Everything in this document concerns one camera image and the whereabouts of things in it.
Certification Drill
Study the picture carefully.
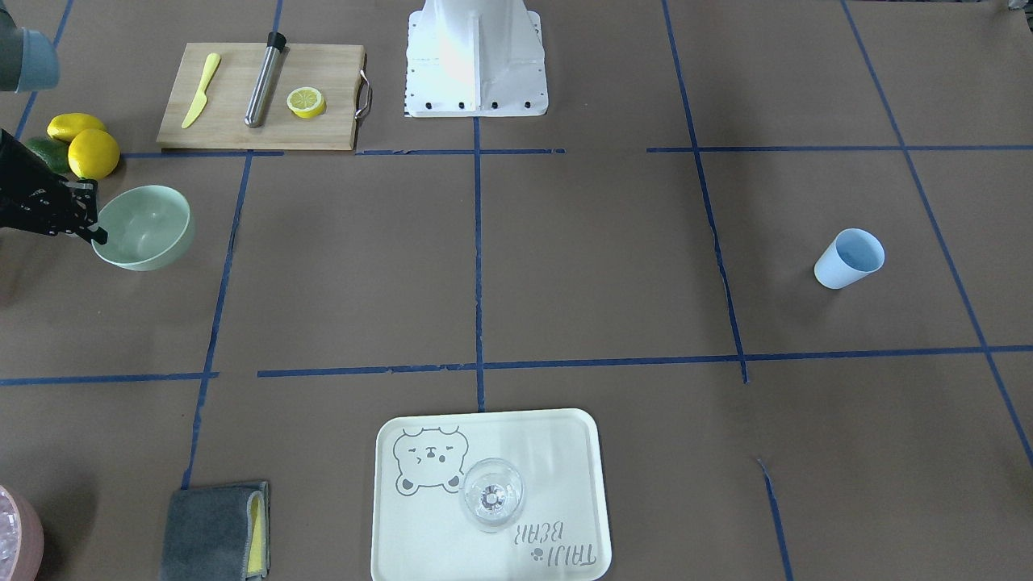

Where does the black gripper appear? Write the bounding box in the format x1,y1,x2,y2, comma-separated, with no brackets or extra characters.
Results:
1,130,108,245

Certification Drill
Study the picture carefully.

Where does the clear wine glass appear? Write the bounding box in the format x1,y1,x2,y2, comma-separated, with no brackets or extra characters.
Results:
460,458,526,533

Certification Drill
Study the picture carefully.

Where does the pink bowl with ice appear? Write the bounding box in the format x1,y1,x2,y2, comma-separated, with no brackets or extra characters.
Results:
1,485,44,580

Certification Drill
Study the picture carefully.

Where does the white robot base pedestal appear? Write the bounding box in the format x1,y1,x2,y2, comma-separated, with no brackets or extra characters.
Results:
404,1,550,119

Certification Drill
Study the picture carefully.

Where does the light blue plastic cup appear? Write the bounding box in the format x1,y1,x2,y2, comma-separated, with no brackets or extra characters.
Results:
813,228,885,291

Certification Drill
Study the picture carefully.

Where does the cream bear serving tray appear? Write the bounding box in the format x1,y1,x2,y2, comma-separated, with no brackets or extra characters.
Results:
371,408,613,580

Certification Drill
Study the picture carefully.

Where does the wooden cutting board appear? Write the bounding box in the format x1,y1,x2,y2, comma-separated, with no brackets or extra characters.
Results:
157,43,367,152

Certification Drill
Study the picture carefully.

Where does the whole yellow lemon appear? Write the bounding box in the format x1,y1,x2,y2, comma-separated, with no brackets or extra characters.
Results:
68,128,121,180

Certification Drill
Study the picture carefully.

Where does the yellow plastic knife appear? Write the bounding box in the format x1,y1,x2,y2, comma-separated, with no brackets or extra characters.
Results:
181,52,221,129

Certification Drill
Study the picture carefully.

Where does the lemon half slice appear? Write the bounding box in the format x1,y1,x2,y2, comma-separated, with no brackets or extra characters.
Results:
286,87,326,120

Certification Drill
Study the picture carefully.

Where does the green ceramic bowl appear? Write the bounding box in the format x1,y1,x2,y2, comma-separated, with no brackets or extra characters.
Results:
90,185,196,272

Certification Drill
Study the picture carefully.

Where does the green lime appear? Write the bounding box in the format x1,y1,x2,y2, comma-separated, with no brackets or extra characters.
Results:
23,136,73,180

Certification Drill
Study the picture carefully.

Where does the grey folded cloth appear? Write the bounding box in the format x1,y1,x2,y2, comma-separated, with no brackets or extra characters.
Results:
159,479,270,580

